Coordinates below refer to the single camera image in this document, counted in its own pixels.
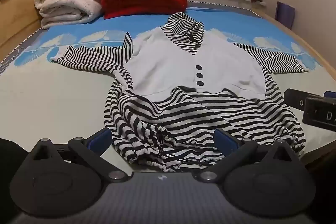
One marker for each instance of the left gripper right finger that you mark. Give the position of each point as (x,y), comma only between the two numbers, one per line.
(235,153)

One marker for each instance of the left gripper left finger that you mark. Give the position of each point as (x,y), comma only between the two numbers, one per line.
(89,151)

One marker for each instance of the black white striped child garment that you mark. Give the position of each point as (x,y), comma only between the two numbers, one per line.
(176,84)

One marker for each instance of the purple box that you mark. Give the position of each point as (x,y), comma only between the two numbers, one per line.
(285,14)

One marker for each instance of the cream folded quilt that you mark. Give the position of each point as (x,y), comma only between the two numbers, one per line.
(64,12)

